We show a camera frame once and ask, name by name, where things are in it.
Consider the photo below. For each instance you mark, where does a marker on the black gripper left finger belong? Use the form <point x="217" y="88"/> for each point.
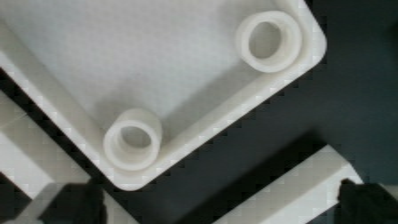
<point x="77" y="206"/>

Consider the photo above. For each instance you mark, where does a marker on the white desk top panel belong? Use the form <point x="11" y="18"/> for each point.
<point x="103" y="55"/>

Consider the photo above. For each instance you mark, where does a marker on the white L-shaped fence frame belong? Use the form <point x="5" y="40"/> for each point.
<point x="292" y="199"/>

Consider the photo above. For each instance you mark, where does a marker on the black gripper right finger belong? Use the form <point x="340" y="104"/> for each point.
<point x="366" y="203"/>

